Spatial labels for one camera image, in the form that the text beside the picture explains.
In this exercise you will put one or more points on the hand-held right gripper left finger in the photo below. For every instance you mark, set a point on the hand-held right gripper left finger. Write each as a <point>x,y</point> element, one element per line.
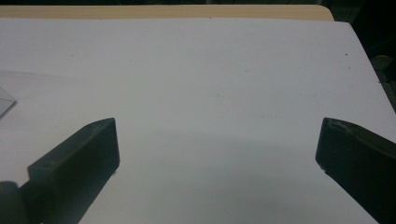
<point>74,165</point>

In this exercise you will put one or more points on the clear plastic container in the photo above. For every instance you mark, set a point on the clear plastic container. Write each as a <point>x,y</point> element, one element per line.
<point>3,102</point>

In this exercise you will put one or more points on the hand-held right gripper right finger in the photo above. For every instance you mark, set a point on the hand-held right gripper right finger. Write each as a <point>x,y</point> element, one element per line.
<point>361,161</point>

